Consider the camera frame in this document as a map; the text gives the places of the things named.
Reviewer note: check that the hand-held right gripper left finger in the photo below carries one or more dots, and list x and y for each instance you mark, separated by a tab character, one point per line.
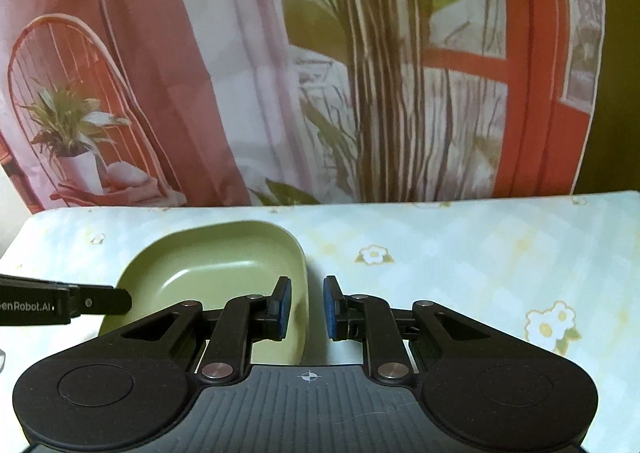
285	305

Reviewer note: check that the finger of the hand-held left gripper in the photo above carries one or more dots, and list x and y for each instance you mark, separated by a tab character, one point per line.
105	300

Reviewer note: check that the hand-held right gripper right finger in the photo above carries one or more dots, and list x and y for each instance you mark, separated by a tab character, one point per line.
330	305

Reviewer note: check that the green square plate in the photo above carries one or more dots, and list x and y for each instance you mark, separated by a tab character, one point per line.
210	258

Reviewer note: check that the floral checked tablecloth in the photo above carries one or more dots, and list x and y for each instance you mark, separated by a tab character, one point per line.
450	258

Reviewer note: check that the printed room backdrop cloth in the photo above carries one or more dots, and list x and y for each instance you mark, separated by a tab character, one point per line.
225	58

